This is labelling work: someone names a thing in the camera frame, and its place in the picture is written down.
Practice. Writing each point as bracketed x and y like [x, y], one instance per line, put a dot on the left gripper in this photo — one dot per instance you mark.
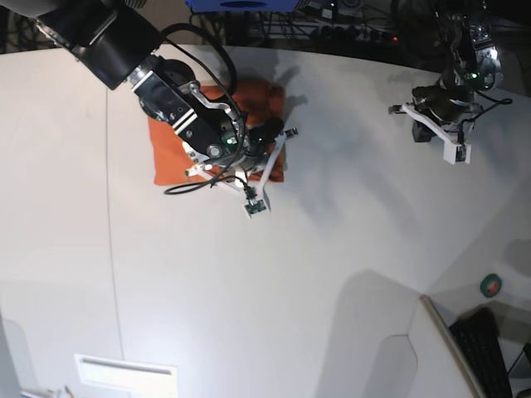
[445, 102]

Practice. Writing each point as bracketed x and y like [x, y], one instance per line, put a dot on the black keyboard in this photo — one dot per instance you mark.
[477, 336]

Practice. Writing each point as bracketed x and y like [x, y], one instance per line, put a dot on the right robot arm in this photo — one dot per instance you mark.
[118, 45]

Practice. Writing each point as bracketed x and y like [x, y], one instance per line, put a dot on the white monitor edge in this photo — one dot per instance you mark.
[442, 365]

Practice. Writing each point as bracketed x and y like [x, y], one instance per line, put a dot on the white paper label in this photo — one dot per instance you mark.
[131, 377]

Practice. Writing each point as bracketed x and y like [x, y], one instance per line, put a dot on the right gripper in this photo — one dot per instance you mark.
[259, 140]

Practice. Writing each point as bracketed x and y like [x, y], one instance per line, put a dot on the green tape roll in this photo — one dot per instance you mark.
[491, 285]

